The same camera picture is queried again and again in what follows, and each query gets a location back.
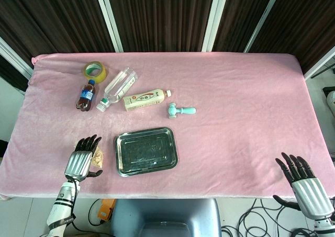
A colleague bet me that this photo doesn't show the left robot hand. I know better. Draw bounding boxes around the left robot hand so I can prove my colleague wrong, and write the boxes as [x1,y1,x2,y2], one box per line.
[64,134,103,182]

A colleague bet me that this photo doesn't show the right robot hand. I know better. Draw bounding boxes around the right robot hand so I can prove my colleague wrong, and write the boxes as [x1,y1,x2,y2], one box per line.
[272,152,335,221]

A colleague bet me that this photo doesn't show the small snack packet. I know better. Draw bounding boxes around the small snack packet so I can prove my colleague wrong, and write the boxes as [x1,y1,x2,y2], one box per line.
[75,140,105,169]

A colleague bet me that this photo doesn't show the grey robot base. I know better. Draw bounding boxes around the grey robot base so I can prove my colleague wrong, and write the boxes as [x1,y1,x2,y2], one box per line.
[110,198,222,237]

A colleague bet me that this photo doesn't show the metal tray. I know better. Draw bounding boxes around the metal tray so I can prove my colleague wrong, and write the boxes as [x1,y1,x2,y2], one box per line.
[113,127,180,177]

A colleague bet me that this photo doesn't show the orange device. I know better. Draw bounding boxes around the orange device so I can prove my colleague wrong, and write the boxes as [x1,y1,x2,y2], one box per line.
[97,198,116,224]

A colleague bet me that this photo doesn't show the small cola bottle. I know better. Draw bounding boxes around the small cola bottle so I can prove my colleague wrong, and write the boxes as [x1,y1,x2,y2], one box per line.
[76,80,96,112]

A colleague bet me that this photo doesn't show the clear water bottle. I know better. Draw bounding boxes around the clear water bottle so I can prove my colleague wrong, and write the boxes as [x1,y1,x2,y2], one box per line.
[96,66,138,112]

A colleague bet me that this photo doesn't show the beige drink bottle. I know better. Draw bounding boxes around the beige drink bottle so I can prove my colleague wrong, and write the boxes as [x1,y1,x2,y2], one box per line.
[123,88,172,112]

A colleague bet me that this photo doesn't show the yellow tape roll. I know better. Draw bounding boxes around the yellow tape roll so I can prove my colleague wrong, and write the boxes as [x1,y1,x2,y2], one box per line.
[83,61,108,84]

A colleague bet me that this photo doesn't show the teal toy hammer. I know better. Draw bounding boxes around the teal toy hammer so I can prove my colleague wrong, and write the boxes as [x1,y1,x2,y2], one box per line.
[167,103,197,120]

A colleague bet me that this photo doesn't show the pink tablecloth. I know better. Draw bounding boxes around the pink tablecloth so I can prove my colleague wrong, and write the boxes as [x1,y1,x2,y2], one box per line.
[0,52,335,199]

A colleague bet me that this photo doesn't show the dark folding screen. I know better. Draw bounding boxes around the dark folding screen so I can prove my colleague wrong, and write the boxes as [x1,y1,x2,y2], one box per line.
[0,0,335,86]

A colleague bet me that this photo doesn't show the black cables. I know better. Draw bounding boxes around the black cables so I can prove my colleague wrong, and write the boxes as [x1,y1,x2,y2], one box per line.
[221,198,317,237]

